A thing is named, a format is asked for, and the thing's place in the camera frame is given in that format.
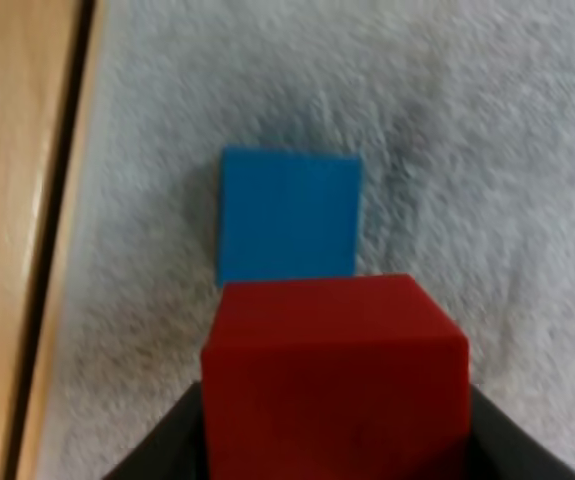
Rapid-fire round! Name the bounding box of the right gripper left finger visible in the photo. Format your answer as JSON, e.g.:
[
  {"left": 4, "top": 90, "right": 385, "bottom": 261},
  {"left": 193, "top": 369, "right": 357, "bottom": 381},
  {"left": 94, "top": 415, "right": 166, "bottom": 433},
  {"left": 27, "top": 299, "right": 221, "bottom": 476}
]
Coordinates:
[{"left": 100, "top": 380, "right": 211, "bottom": 480}]

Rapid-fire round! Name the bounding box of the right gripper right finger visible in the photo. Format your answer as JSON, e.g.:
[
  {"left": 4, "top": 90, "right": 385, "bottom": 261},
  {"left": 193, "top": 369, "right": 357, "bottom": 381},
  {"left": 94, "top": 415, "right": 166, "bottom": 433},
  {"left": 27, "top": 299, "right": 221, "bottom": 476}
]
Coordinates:
[{"left": 468, "top": 383, "right": 575, "bottom": 480}]

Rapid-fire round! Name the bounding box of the red cube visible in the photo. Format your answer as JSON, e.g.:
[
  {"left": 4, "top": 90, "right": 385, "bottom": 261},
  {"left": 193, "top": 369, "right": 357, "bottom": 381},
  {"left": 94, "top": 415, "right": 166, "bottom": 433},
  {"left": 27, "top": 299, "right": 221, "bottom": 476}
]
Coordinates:
[{"left": 200, "top": 272, "right": 472, "bottom": 480}]

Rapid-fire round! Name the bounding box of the blue cube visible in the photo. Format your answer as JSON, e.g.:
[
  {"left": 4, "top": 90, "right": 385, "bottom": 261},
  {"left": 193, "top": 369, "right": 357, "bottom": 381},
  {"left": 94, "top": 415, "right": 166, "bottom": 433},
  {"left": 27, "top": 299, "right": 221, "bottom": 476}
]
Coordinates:
[{"left": 215, "top": 144, "right": 364, "bottom": 289}]

